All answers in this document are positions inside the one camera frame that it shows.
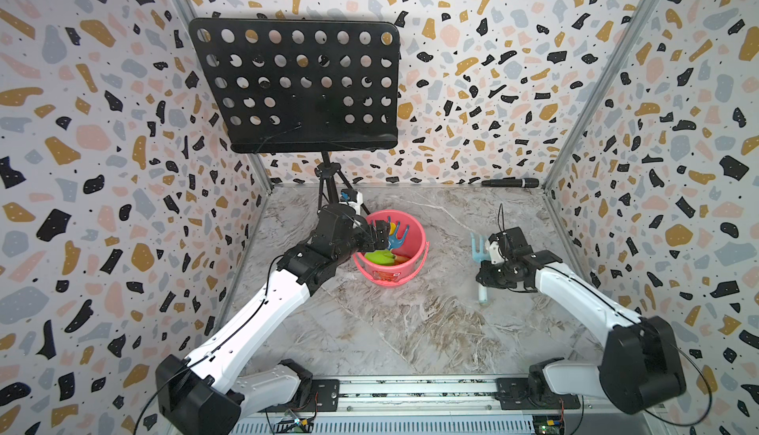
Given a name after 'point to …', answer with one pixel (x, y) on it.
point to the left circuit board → (290, 425)
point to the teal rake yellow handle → (394, 242)
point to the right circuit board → (547, 424)
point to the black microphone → (526, 183)
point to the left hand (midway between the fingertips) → (378, 225)
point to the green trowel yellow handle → (384, 257)
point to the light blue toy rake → (479, 256)
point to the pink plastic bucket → (396, 274)
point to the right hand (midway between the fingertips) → (479, 277)
